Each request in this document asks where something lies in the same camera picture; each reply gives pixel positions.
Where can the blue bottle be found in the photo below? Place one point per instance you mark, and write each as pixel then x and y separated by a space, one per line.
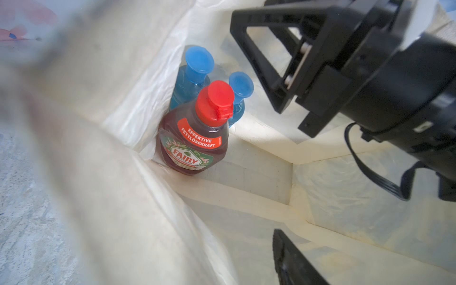
pixel 243 87
pixel 193 76

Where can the cream shopping bag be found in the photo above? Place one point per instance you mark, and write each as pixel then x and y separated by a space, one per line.
pixel 86 199

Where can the dark red Fairy bottle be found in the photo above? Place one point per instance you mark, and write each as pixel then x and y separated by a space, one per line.
pixel 194 136

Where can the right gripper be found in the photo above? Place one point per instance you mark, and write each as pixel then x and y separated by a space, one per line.
pixel 345 57

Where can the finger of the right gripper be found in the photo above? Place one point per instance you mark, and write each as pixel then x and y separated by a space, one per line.
pixel 291 3

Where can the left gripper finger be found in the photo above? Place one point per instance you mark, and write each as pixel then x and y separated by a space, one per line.
pixel 291 265

